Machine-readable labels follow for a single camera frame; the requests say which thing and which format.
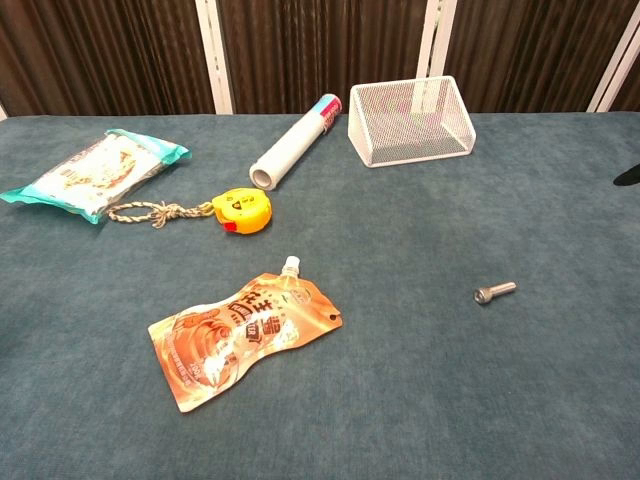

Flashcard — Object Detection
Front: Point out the orange spouted drink pouch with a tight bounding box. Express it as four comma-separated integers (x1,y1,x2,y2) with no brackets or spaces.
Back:
147,255,345,414

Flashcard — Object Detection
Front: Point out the white wire mesh basket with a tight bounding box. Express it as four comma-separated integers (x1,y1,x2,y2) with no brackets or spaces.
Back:
347,74,478,169

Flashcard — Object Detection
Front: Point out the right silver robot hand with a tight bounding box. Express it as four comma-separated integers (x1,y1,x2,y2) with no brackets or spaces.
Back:
613,163,640,188

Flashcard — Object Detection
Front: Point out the white partition frame post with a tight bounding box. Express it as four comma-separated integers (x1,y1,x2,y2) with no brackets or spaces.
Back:
586,9,640,113
414,0,457,81
194,0,235,115

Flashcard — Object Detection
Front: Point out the blue green table cloth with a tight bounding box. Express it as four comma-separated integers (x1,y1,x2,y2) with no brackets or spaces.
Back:
0,110,640,480

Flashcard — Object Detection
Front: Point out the braided rope loop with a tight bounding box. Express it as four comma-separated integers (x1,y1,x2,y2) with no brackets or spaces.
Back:
106,200,215,230

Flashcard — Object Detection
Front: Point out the white plastic wrap roll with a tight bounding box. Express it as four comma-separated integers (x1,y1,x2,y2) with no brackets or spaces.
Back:
248,93,344,192

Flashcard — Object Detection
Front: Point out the teal white snack package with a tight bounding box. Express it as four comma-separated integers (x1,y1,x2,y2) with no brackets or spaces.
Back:
0,128,193,225

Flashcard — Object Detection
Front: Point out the yellow tape measure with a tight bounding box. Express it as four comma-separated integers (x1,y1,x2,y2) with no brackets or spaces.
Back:
211,187,274,235

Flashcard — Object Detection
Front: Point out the silver metal bolt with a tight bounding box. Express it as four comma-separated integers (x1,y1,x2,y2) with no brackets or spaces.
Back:
472,281,518,305

